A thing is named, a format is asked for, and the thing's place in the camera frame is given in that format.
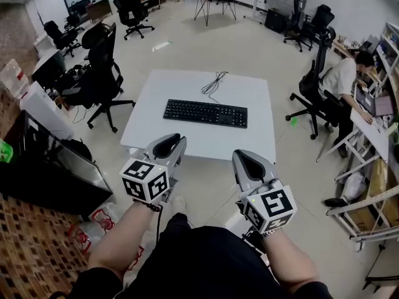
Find large black case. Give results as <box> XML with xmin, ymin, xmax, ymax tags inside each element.
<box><xmin>0</xmin><ymin>110</ymin><xmax>114</xmax><ymax>221</ymax></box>

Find large black office chair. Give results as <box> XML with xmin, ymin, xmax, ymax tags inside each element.
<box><xmin>61</xmin><ymin>22</ymin><xmax>137</xmax><ymax>133</ymax></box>

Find black keyboard cable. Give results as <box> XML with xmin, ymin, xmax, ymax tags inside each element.
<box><xmin>201</xmin><ymin>71</ymin><xmax>229</xmax><ymax>105</ymax></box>

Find metal storage rack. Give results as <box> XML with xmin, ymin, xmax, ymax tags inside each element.
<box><xmin>325</xmin><ymin>22</ymin><xmax>399</xmax><ymax>252</ymax></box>

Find black keyboard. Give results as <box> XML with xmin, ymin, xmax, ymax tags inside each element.
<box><xmin>163</xmin><ymin>98</ymin><xmax>249</xmax><ymax>129</ymax></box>

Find white tilted desk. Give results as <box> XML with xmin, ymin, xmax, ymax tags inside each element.
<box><xmin>316</xmin><ymin>107</ymin><xmax>391</xmax><ymax>182</ymax></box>

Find red and white plastic bag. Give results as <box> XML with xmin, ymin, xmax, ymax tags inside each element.
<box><xmin>67</xmin><ymin>201</ymin><xmax>146</xmax><ymax>272</ymax></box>

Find person's black clothing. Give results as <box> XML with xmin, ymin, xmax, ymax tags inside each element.
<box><xmin>46</xmin><ymin>212</ymin><xmax>333</xmax><ymax>299</ymax></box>

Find black shoe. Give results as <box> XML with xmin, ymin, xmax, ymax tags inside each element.
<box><xmin>324</xmin><ymin>197</ymin><xmax>349</xmax><ymax>209</ymax></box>

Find person's right forearm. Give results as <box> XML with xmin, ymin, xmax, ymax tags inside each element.
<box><xmin>261</xmin><ymin>229</ymin><xmax>321</xmax><ymax>292</ymax></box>

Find black computer case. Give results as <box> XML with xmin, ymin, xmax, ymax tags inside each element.
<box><xmin>264</xmin><ymin>7</ymin><xmax>288</xmax><ymax>34</ymax></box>

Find black belt device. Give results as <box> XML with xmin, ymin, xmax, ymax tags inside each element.
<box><xmin>240</xmin><ymin>225</ymin><xmax>266</xmax><ymax>255</ymax></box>

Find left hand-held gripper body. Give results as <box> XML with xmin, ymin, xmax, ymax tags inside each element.
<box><xmin>119</xmin><ymin>148</ymin><xmax>182</xmax><ymax>205</ymax></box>

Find white cabinet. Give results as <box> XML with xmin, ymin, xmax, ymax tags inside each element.
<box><xmin>19</xmin><ymin>80</ymin><xmax>76</xmax><ymax>140</ymax></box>

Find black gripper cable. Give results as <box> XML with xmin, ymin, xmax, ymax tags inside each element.
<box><xmin>155</xmin><ymin>207</ymin><xmax>164</xmax><ymax>243</ymax></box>

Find open laptop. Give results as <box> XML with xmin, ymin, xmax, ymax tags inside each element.
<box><xmin>355</xmin><ymin>85</ymin><xmax>395</xmax><ymax>118</ymax></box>

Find black backpack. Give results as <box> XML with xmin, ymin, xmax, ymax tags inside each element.
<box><xmin>60</xmin><ymin>138</ymin><xmax>94</xmax><ymax>162</ymax></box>

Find green plastic object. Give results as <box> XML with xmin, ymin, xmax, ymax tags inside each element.
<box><xmin>0</xmin><ymin>138</ymin><xmax>15</xmax><ymax>165</ymax></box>

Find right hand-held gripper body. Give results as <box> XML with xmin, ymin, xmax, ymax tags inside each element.
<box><xmin>236</xmin><ymin>176</ymin><xmax>298</xmax><ymax>235</ymax></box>

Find person's white shoe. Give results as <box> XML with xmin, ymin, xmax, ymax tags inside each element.
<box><xmin>171</xmin><ymin>195</ymin><xmax>187</xmax><ymax>215</ymax></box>

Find dark bead bracelet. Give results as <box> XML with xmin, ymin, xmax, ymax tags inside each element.
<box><xmin>133</xmin><ymin>199</ymin><xmax>163</xmax><ymax>213</ymax></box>

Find white square table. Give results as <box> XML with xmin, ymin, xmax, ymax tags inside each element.
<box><xmin>120</xmin><ymin>69</ymin><xmax>277</xmax><ymax>164</ymax></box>

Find black office chair with headrest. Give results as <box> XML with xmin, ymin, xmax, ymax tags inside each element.
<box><xmin>285</xmin><ymin>26</ymin><xmax>344</xmax><ymax>141</ymax></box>

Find person's left forearm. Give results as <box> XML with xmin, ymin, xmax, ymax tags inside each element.
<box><xmin>88</xmin><ymin>199</ymin><xmax>163</xmax><ymax>280</ymax></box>

